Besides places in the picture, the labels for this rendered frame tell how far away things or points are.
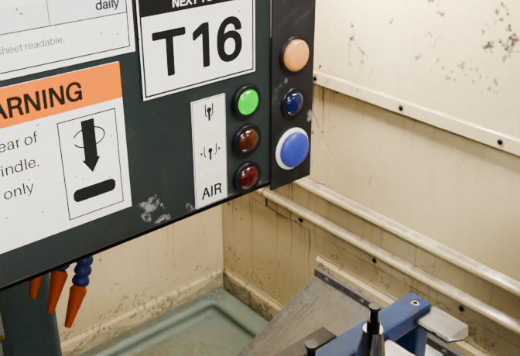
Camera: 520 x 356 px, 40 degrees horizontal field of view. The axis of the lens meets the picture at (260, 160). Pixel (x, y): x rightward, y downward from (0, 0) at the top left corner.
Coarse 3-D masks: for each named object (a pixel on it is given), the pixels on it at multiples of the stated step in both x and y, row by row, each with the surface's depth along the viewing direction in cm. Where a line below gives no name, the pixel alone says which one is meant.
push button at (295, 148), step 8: (288, 136) 58; (296, 136) 58; (304, 136) 59; (288, 144) 58; (296, 144) 58; (304, 144) 59; (280, 152) 58; (288, 152) 58; (296, 152) 58; (304, 152) 59; (288, 160) 58; (296, 160) 59
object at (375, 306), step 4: (372, 304) 89; (376, 304) 89; (372, 308) 88; (376, 308) 88; (380, 308) 88; (372, 312) 89; (376, 312) 89; (372, 316) 89; (376, 316) 89; (368, 320) 89; (372, 320) 89; (376, 320) 89; (380, 320) 89; (368, 324) 89; (372, 324) 89; (376, 324) 89; (368, 328) 90; (372, 328) 89; (376, 328) 89; (372, 332) 89; (376, 332) 90
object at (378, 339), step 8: (368, 336) 89; (376, 336) 89; (360, 344) 91; (368, 344) 90; (376, 344) 90; (384, 344) 91; (360, 352) 91; (368, 352) 90; (376, 352) 90; (384, 352) 91
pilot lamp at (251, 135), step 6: (246, 132) 55; (252, 132) 55; (240, 138) 54; (246, 138) 55; (252, 138) 55; (240, 144) 55; (246, 144) 55; (252, 144) 55; (246, 150) 55; (252, 150) 56
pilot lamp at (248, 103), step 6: (252, 90) 54; (246, 96) 53; (252, 96) 53; (240, 102) 53; (246, 102) 53; (252, 102) 54; (240, 108) 53; (246, 108) 53; (252, 108) 54; (246, 114) 54
